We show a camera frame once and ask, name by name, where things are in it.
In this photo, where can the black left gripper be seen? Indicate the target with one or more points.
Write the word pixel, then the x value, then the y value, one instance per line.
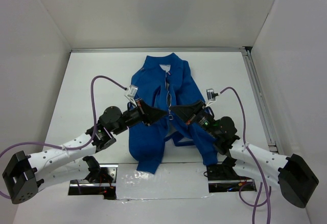
pixel 148 114

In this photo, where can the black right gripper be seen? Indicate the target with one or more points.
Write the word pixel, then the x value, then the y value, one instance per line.
pixel 187 111

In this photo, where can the blue zip jacket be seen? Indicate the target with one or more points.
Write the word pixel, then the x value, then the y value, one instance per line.
pixel 164 82

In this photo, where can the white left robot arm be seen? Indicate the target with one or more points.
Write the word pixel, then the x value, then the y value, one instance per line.
pixel 26 175

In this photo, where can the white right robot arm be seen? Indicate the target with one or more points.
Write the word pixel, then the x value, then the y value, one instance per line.
pixel 291 175

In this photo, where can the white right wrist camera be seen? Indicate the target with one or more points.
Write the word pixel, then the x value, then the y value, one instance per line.
pixel 211 96

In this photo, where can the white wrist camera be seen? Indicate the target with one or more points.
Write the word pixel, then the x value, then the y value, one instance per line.
pixel 130 94
pixel 211 96

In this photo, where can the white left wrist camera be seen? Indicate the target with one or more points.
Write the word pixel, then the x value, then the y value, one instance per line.
pixel 130 94

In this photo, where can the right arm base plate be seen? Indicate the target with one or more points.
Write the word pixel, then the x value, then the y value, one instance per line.
pixel 222 178

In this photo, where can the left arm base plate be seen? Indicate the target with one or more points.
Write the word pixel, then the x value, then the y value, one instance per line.
pixel 100 179

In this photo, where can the aluminium frame rail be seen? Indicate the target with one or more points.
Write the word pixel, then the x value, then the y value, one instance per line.
pixel 272 138

